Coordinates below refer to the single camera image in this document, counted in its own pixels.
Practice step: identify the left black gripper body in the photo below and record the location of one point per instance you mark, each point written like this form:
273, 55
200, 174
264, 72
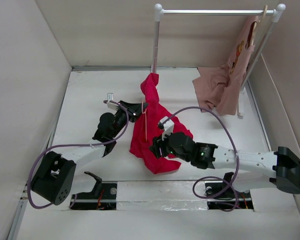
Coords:
120, 118

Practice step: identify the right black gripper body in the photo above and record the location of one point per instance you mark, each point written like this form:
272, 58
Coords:
171, 150

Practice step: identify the pink wire hanger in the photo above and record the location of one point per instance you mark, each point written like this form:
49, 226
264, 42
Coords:
144, 112

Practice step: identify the red t shirt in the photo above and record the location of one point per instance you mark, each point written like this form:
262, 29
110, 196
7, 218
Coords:
139, 147

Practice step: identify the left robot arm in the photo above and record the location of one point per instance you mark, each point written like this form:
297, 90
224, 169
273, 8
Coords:
53, 175

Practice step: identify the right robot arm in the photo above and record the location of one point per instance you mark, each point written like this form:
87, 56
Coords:
274, 169

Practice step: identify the pink shirt on floor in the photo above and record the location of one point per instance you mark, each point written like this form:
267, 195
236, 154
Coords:
210, 85

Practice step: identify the hanging pink printed shirt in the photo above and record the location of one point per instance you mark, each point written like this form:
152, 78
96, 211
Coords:
237, 63

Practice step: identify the wooden hanger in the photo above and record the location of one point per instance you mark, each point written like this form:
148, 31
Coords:
256, 25

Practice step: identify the white clothes rack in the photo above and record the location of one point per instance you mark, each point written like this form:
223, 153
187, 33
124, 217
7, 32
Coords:
275, 14

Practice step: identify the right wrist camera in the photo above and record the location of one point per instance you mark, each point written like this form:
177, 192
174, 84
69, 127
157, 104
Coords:
167, 125

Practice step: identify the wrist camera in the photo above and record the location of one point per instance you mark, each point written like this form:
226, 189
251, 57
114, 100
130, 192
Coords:
109, 101
167, 125

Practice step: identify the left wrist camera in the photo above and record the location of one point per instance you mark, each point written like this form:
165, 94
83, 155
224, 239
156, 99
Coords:
109, 101

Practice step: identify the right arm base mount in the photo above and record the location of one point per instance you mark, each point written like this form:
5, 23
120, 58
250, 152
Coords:
226, 200

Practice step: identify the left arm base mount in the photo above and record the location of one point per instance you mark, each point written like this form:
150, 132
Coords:
90, 192

